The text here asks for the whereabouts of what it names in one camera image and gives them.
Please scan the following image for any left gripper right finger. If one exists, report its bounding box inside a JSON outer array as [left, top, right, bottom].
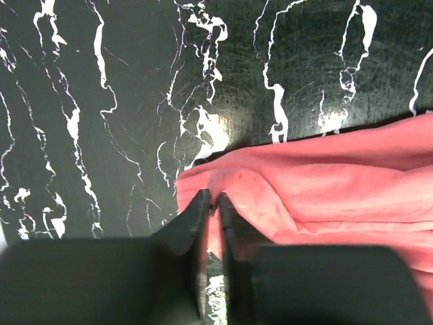
[[218, 193, 271, 324]]

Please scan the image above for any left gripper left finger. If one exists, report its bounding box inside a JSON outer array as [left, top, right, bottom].
[[150, 190, 211, 324]]

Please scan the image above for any red t-shirt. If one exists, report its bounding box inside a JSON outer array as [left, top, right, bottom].
[[176, 114, 432, 305]]

